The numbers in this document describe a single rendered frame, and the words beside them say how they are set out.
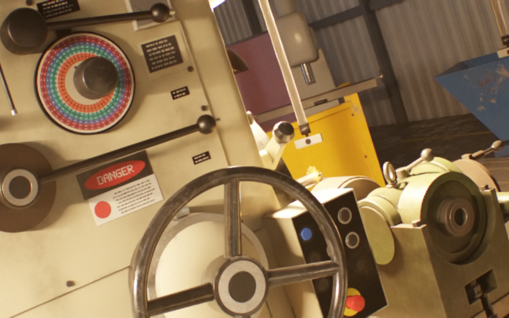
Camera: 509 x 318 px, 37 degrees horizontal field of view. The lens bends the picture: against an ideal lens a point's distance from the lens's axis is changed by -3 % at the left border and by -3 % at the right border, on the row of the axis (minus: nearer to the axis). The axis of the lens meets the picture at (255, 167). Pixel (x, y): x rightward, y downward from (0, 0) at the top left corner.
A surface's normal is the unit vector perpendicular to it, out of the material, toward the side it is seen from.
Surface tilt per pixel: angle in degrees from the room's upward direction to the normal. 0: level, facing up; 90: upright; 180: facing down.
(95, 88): 104
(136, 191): 90
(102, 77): 90
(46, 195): 90
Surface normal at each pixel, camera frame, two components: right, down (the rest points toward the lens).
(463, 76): -0.48, 0.27
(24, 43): 0.44, 0.26
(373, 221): -0.82, 0.33
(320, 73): -0.09, 0.16
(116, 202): 0.48, -0.04
